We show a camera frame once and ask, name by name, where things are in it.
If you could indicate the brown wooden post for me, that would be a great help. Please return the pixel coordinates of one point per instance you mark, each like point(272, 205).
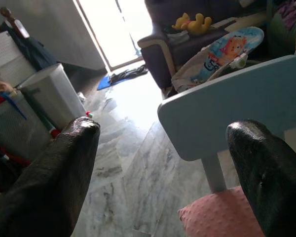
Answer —
point(13, 21)

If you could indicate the blue floor mat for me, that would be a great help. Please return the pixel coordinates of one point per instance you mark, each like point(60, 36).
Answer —
point(103, 84)

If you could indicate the cartoon print baby bouncer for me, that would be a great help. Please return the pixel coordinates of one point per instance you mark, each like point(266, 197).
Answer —
point(227, 49)

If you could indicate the purple armchair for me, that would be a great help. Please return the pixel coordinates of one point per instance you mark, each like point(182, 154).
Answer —
point(158, 61)

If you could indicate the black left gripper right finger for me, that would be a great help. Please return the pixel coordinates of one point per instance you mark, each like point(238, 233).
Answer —
point(273, 177)

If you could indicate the small colourful toy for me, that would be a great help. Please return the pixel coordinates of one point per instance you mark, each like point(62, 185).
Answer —
point(89, 114)

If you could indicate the grey mesh laundry basket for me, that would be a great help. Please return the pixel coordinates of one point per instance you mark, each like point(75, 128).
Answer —
point(14, 128)

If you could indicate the yellow bear plush toy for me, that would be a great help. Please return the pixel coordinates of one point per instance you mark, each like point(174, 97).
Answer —
point(195, 24)

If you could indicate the light blue plastic chair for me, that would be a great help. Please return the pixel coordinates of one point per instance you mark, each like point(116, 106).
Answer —
point(224, 111)

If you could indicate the green white toy bat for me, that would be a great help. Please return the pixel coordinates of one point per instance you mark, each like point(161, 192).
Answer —
point(47, 122)

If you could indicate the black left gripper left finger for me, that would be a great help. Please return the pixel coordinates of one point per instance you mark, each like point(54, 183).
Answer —
point(47, 177)

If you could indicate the purple cloth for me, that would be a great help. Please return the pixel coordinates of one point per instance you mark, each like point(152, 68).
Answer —
point(291, 11)

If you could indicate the white plastic bin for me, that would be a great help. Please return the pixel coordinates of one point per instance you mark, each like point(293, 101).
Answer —
point(51, 93)

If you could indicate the green leather sofa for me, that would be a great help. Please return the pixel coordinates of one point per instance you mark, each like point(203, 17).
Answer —
point(281, 34)

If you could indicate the white pegboard panel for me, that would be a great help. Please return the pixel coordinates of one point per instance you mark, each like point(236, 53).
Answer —
point(7, 56)

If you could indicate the dark blue garment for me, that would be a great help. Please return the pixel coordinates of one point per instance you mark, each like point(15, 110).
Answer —
point(32, 54)

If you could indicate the pink dotted pillow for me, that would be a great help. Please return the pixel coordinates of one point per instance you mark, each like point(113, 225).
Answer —
point(212, 217)

